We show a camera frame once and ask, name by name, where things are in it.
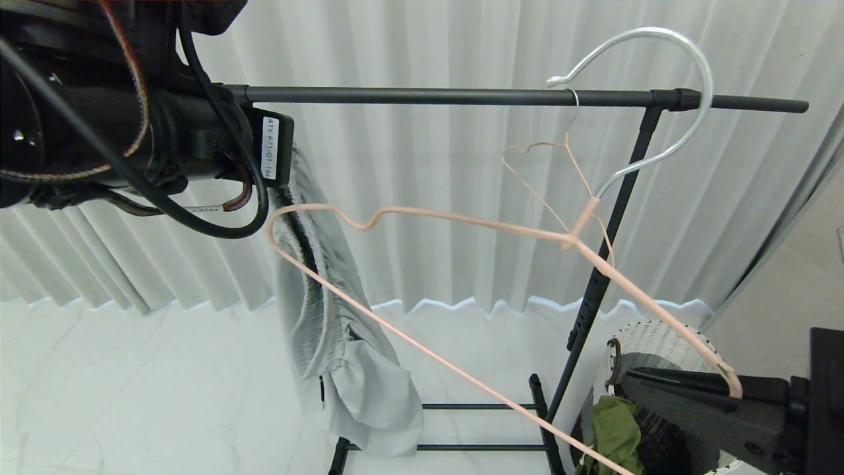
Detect black clothes rack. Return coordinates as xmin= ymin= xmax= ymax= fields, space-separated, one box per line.
xmin=224 ymin=84 xmax=810 ymax=475

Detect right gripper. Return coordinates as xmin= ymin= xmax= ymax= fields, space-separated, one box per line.
xmin=620 ymin=327 xmax=844 ymax=475

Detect black cable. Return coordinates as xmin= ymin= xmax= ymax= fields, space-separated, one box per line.
xmin=0 ymin=0 xmax=271 ymax=240

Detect pink clothes hanger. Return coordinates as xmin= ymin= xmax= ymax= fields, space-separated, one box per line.
xmin=267 ymin=26 xmax=744 ymax=475
xmin=501 ymin=89 xmax=615 ymax=268

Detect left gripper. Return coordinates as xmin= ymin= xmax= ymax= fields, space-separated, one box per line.
xmin=142 ymin=89 xmax=295 ymax=189

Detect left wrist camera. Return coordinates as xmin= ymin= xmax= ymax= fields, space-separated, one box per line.
xmin=135 ymin=0 xmax=248 ymax=37

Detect white curtain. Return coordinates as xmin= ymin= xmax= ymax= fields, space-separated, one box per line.
xmin=0 ymin=0 xmax=844 ymax=317

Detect white laundry basket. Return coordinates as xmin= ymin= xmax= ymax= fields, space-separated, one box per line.
xmin=580 ymin=320 xmax=742 ymax=475

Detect green garment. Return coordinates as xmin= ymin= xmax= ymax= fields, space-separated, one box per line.
xmin=575 ymin=396 xmax=644 ymax=475

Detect pale grey shorts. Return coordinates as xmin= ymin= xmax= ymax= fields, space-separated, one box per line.
xmin=267 ymin=142 xmax=425 ymax=457

